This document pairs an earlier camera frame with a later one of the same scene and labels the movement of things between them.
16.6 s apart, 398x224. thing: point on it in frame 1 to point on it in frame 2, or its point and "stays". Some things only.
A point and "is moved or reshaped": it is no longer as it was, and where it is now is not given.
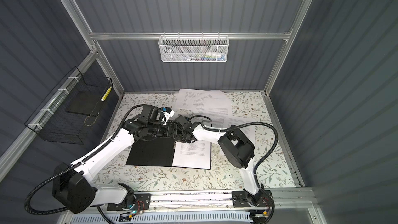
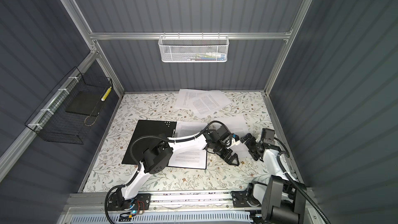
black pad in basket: (85, 102) stays
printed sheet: (196, 154) is moved or reshaped
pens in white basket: (206, 56) stays
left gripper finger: (173, 127) to (229, 158)
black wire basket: (69, 111) stays
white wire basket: (194, 49) stays
